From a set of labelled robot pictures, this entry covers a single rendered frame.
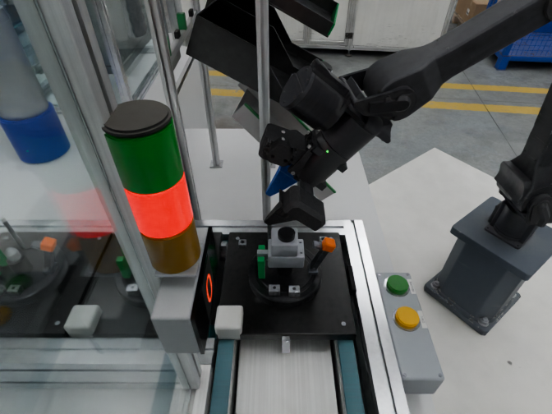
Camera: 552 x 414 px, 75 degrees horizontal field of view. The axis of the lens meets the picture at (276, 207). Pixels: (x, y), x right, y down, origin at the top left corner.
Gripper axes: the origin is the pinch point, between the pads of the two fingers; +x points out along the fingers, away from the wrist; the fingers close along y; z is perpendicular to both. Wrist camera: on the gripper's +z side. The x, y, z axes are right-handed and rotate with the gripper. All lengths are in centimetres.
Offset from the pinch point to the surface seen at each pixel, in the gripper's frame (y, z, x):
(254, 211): -30.4, -14.2, 29.0
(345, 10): -392, -96, 9
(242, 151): -60, -10, 32
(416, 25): -383, -165, -30
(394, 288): 2.5, -29.7, 2.5
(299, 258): 2.1, -10.5, 7.6
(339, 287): 2.1, -21.8, 9.1
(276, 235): -0.2, -5.3, 7.6
